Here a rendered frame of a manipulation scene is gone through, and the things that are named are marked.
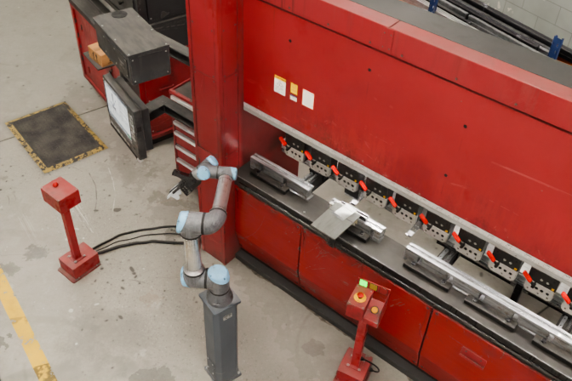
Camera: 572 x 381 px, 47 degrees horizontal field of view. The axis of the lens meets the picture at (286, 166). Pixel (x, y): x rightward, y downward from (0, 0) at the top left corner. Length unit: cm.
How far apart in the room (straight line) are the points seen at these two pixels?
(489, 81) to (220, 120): 173
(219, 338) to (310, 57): 172
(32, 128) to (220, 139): 273
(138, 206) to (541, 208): 334
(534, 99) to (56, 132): 454
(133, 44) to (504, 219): 215
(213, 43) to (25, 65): 394
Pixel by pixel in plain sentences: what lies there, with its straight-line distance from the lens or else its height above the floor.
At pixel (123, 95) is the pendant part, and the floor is 160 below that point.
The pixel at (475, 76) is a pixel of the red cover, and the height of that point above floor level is 224.
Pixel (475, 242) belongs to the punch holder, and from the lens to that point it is 359.
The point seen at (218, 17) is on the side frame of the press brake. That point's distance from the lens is 368.
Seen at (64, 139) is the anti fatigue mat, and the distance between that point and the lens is 629.
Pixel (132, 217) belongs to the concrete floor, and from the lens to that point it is 542.
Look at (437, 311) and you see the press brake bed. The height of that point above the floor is 76.
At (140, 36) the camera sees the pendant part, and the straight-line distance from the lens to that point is 378.
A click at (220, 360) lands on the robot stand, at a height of 28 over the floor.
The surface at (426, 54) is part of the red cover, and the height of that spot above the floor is 224.
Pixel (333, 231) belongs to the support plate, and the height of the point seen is 100.
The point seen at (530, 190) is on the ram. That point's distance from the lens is 325.
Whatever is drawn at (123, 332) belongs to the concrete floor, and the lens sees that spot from 471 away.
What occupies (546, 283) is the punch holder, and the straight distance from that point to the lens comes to 355.
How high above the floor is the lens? 380
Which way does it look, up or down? 41 degrees down
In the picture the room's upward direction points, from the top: 3 degrees clockwise
